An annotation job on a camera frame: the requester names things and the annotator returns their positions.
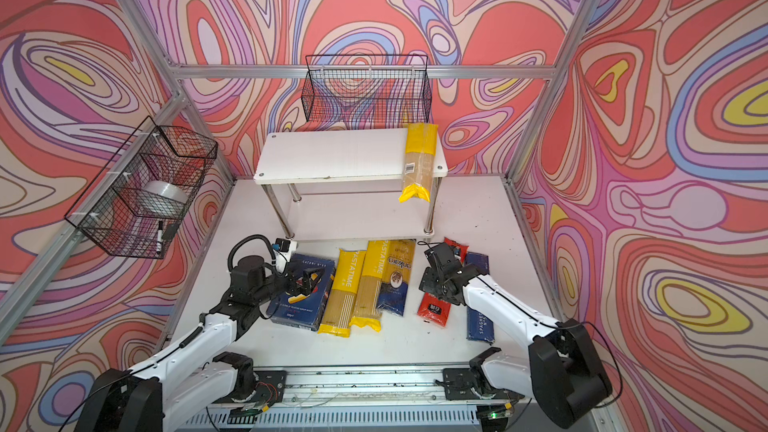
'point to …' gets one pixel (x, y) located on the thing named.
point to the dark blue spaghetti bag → (395, 275)
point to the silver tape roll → (164, 198)
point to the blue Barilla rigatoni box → (308, 313)
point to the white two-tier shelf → (348, 183)
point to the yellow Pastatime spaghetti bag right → (367, 312)
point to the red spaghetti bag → (434, 311)
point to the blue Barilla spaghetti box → (477, 326)
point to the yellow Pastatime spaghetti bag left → (339, 306)
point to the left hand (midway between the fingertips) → (315, 265)
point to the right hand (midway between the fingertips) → (437, 291)
